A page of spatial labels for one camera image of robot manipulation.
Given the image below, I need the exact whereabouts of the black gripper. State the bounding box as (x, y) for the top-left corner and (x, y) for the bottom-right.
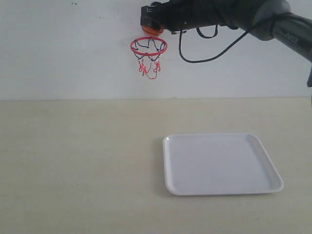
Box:
(140, 0), (234, 34)

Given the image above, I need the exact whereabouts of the small orange basketball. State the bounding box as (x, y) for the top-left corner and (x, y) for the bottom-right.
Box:
(141, 26), (164, 37)

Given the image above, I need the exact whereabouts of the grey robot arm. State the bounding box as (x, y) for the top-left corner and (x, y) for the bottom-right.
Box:
(140, 0), (312, 62)

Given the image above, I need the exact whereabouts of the red mini basketball hoop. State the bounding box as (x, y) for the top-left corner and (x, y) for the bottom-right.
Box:
(130, 36), (168, 80)

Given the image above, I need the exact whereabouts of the white plastic tray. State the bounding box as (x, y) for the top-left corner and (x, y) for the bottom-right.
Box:
(162, 133), (284, 196)

